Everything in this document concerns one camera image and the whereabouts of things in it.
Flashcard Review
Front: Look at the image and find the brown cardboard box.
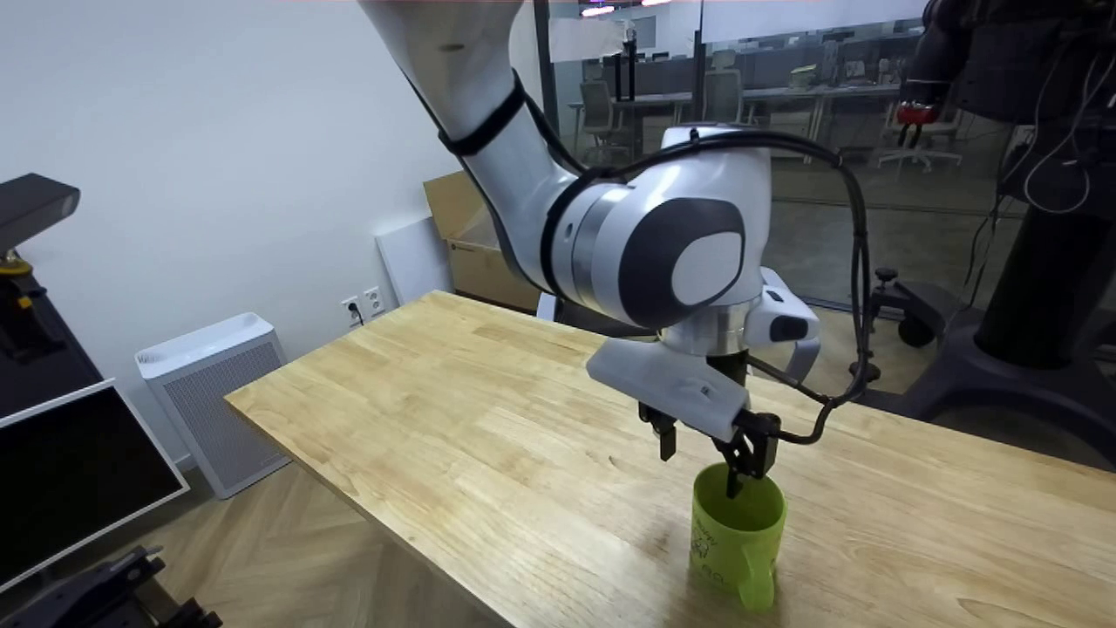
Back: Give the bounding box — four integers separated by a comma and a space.
420, 170, 544, 313

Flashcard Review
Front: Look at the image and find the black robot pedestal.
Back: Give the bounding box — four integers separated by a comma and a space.
845, 0, 1116, 471

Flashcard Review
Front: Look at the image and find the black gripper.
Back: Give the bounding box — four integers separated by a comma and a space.
635, 350, 784, 501

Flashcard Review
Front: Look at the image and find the black monitor white frame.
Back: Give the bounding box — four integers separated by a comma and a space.
0, 341, 193, 597

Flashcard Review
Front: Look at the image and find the black stand yellow band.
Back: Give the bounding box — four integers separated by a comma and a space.
0, 249, 70, 363

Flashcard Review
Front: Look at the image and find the red small object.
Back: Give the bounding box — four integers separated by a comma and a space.
894, 100, 942, 133

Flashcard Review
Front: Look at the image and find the grey mesh office chair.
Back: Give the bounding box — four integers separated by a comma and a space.
533, 282, 823, 392

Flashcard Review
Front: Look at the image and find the white air purifier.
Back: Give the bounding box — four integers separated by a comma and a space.
133, 307, 293, 501

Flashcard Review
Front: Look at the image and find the black tripod head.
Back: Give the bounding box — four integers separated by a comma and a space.
0, 544, 223, 628

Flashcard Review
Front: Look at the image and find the black camera head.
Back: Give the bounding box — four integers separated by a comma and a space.
0, 170, 82, 256

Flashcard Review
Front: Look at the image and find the white office desk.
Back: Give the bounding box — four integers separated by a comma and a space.
735, 78, 912, 167

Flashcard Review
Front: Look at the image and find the white thin cable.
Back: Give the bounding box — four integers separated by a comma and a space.
1018, 22, 1106, 219

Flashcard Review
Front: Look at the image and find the white flat panel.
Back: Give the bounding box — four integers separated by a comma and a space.
370, 208, 452, 307

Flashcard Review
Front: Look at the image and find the green ceramic mug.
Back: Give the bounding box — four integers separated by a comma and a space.
688, 462, 792, 617

